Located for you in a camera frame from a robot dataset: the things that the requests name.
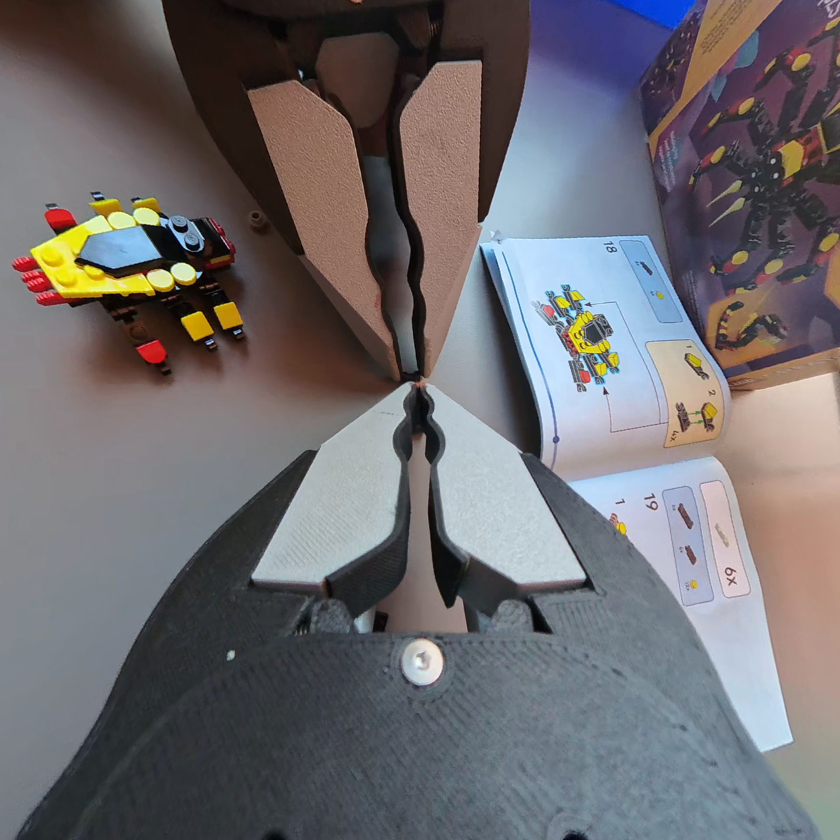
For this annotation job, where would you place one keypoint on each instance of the blue plastic bin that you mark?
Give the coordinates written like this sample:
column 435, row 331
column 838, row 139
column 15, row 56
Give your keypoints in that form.
column 656, row 10

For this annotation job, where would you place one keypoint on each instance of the grey round lego piece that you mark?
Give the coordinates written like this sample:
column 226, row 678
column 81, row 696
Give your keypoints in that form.
column 257, row 220

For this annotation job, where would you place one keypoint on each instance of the yellow black lego model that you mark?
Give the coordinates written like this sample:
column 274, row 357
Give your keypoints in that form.
column 118, row 262

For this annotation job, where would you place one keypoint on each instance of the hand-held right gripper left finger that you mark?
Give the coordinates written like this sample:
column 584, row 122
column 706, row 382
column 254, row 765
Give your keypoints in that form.
column 334, row 512

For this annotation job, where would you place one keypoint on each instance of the lego instruction booklet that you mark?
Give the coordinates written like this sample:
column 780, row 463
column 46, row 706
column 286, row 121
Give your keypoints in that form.
column 630, row 394

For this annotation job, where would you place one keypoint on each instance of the purple lego set box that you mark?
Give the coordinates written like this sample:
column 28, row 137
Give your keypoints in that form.
column 754, row 197

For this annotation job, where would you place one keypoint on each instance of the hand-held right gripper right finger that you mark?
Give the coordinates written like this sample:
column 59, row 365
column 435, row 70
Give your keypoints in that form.
column 505, row 518

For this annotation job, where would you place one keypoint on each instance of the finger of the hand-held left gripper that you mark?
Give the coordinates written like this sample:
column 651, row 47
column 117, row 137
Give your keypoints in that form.
column 446, row 170
column 315, row 184

